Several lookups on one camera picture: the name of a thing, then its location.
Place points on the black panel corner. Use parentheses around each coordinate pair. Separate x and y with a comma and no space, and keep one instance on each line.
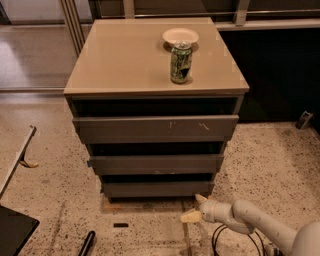
(15,230)

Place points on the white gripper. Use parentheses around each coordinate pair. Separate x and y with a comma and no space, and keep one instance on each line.
(210,211)

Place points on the green soda can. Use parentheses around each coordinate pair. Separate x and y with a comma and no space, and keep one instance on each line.
(180,65)

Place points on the black curved handle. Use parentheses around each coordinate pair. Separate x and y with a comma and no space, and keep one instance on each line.
(88,242)

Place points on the small grey floor bracket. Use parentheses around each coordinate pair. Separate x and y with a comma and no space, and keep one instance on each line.
(304,120)

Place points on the grey bottom drawer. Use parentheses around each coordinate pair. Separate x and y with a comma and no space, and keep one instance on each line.
(153,189)

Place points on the grey three-drawer cabinet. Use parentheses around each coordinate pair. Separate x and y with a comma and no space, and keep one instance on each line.
(124,71)

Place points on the grey middle drawer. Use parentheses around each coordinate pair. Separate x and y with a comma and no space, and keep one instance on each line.
(156,164)

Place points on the grey drawer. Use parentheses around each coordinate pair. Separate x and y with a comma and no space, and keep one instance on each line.
(156,164)
(153,189)
(98,130)

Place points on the metal railing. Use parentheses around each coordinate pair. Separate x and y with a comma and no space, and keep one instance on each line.
(217,10)

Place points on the grey top drawer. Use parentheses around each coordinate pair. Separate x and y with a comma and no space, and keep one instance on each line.
(98,130)

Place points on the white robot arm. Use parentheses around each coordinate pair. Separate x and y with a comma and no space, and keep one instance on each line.
(244,217)

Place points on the white paper bowl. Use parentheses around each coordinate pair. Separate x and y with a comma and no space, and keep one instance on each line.
(175,35)

